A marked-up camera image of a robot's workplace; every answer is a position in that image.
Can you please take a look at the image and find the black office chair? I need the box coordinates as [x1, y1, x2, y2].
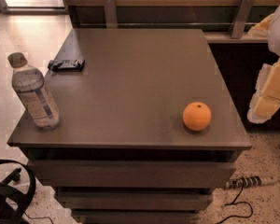
[0, 160, 36, 224]

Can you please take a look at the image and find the left metal shelf bracket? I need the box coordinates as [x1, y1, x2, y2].
[104, 0, 118, 29]

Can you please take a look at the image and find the clear plastic water bottle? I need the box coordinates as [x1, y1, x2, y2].
[7, 52, 60, 129]

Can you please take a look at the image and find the metal shelf bracket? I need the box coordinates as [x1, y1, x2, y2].
[104, 0, 118, 29]
[229, 0, 255, 39]

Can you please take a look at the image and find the orange fruit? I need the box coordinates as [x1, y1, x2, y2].
[183, 102, 212, 132]

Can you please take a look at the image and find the wooden wall shelf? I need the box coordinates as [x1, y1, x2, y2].
[63, 0, 280, 43]

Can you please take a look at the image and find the right metal shelf bracket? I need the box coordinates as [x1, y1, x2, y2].
[229, 0, 255, 39]

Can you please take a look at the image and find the grey drawer cabinet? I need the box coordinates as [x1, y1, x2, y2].
[9, 29, 250, 224]

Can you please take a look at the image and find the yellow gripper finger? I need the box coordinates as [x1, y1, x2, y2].
[248, 14, 273, 37]
[247, 59, 280, 124]

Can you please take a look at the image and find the dark rxbar blueberry wrapper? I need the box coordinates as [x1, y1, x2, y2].
[48, 60, 85, 72]

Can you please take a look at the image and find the black power cable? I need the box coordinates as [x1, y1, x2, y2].
[214, 181, 255, 224]

